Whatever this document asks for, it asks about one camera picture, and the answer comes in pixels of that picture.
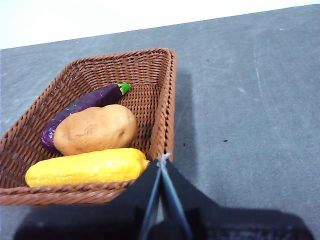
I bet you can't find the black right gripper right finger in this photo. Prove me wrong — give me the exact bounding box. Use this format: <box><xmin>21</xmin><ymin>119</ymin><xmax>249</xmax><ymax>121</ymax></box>
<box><xmin>161</xmin><ymin>159</ymin><xmax>315</xmax><ymax>240</ymax></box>

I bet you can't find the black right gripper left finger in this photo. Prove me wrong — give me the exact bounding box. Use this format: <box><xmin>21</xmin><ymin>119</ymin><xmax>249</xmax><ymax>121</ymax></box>
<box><xmin>13</xmin><ymin>158</ymin><xmax>163</xmax><ymax>240</ymax></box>

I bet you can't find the yellow corn cob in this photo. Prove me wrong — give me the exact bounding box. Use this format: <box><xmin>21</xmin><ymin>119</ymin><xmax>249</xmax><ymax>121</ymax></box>
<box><xmin>24</xmin><ymin>147</ymin><xmax>151</xmax><ymax>188</ymax></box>

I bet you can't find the brown potato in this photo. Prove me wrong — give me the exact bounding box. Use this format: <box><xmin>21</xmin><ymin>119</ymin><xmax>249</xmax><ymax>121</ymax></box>
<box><xmin>53</xmin><ymin>104</ymin><xmax>138</xmax><ymax>156</ymax></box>

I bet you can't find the purple eggplant with green stem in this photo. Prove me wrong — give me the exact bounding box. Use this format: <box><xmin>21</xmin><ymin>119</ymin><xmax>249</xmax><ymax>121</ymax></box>
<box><xmin>41</xmin><ymin>82</ymin><xmax>132</xmax><ymax>151</ymax></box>

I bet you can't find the brown wicker basket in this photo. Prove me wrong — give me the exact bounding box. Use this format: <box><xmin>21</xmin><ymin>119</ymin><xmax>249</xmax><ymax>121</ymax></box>
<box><xmin>0</xmin><ymin>47</ymin><xmax>178</xmax><ymax>207</ymax></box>

